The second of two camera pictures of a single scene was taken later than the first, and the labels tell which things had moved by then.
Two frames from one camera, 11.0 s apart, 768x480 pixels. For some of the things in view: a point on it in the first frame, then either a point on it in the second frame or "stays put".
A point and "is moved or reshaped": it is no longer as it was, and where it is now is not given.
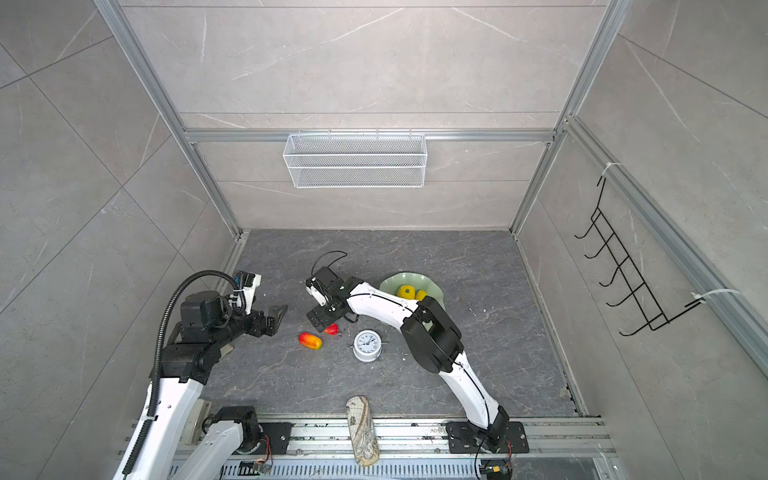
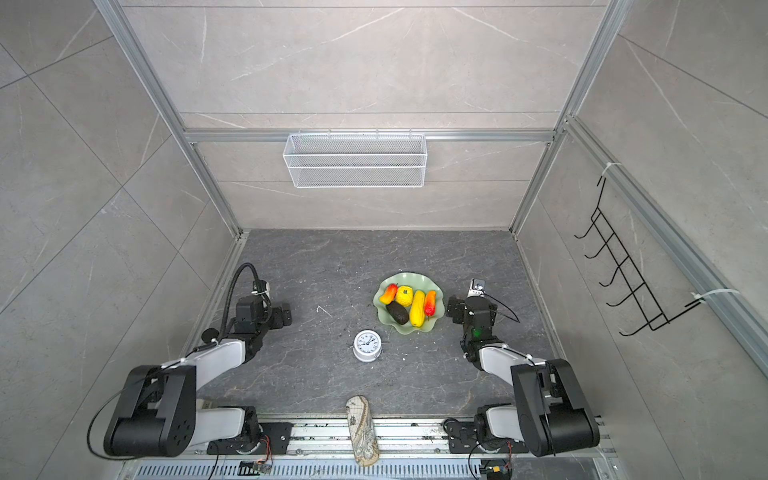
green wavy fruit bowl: [418, 280] stays put
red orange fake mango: [310, 341] is moved or reshaped
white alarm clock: [367, 346] stays put
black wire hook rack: [655, 316] stays put
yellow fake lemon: [406, 292] stays put
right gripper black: [318, 312] -> [461, 307]
